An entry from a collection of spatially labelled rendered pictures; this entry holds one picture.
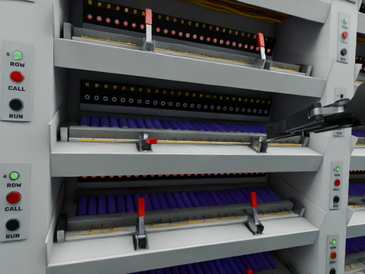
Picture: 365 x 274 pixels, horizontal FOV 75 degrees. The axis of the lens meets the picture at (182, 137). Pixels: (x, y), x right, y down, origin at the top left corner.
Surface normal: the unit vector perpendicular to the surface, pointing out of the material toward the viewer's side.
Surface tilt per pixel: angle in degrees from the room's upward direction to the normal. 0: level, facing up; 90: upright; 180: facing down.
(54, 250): 19
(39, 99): 90
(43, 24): 90
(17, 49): 90
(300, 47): 90
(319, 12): 109
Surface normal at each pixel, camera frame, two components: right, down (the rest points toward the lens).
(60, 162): 0.30, 0.36
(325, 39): -0.94, -0.04
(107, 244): 0.15, -0.93
